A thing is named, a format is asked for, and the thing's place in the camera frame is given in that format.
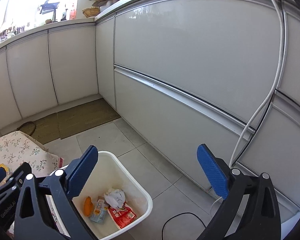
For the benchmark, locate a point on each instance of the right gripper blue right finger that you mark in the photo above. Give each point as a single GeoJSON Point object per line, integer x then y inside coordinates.
{"type": "Point", "coordinates": [261, 217]}

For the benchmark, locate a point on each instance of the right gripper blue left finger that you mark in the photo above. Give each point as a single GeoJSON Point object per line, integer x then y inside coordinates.
{"type": "Point", "coordinates": [45, 209]}

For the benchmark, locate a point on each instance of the yellow snack wrapper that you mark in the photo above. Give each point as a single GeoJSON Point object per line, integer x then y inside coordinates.
{"type": "Point", "coordinates": [1, 167]}

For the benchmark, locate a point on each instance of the orange peel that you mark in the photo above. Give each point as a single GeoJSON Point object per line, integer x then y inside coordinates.
{"type": "Point", "coordinates": [88, 207]}

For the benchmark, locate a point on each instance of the light blue milk carton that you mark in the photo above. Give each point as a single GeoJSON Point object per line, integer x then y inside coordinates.
{"type": "Point", "coordinates": [100, 210]}

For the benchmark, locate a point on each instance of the white tissue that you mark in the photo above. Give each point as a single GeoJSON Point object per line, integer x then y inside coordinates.
{"type": "Point", "coordinates": [115, 198]}

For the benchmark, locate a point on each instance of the red instant noodle cup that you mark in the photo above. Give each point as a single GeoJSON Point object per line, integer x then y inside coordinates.
{"type": "Point", "coordinates": [122, 217]}

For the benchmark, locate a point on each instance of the white plastic trash bin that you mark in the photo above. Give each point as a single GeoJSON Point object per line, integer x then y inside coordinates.
{"type": "Point", "coordinates": [110, 173]}

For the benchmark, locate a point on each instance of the white kitchen cabinets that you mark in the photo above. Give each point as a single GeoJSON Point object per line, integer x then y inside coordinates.
{"type": "Point", "coordinates": [181, 73]}

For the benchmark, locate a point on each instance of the floral tablecloth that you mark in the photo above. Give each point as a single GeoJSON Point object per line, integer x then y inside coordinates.
{"type": "Point", "coordinates": [18, 147]}

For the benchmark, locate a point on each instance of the brown floor mat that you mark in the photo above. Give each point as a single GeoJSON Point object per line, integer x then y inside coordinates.
{"type": "Point", "coordinates": [70, 122]}

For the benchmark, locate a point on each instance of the red drink bottle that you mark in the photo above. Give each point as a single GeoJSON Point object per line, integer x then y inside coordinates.
{"type": "Point", "coordinates": [73, 12]}

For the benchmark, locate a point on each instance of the blue faucet cloth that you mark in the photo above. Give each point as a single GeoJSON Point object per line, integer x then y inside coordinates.
{"type": "Point", "coordinates": [48, 7]}

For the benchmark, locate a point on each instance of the wicker basket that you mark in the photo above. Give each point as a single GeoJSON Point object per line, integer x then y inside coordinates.
{"type": "Point", "coordinates": [91, 12]}

